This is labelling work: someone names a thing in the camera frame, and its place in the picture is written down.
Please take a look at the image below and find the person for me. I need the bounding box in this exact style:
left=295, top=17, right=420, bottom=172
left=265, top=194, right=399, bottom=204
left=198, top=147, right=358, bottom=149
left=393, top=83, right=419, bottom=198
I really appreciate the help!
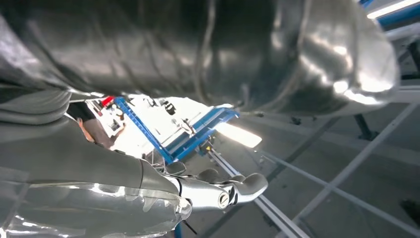
left=65, top=102, right=125, bottom=151

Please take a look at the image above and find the blue metal shelf rack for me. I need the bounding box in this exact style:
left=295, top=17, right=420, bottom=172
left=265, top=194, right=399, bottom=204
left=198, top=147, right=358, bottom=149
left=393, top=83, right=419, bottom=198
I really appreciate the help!
left=113, top=96, right=240, bottom=165

